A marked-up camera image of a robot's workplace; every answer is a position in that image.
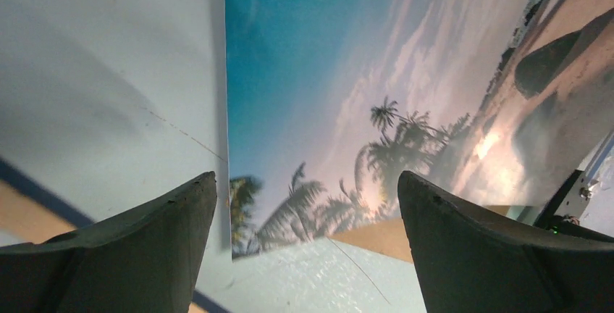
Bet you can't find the wooden picture frame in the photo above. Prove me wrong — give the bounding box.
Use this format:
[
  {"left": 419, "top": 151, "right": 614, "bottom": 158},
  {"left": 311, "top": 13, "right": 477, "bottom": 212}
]
[{"left": 0, "top": 156, "right": 231, "bottom": 313}]

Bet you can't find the beach photo print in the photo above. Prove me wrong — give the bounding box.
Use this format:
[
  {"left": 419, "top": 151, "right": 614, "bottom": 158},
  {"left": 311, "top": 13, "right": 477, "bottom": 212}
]
[{"left": 225, "top": 0, "right": 613, "bottom": 259}]

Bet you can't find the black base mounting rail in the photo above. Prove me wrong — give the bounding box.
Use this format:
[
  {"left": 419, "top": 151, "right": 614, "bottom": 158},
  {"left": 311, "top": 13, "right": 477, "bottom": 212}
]
[{"left": 532, "top": 130, "right": 614, "bottom": 243}]

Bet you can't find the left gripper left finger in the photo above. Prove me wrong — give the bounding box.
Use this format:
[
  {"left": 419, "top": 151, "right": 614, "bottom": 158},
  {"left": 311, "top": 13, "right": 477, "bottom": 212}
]
[{"left": 0, "top": 171, "right": 218, "bottom": 313}]

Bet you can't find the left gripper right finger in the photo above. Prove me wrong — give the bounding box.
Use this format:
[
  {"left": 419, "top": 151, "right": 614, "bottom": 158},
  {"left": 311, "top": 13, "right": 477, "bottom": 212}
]
[{"left": 398, "top": 171, "right": 613, "bottom": 312}]

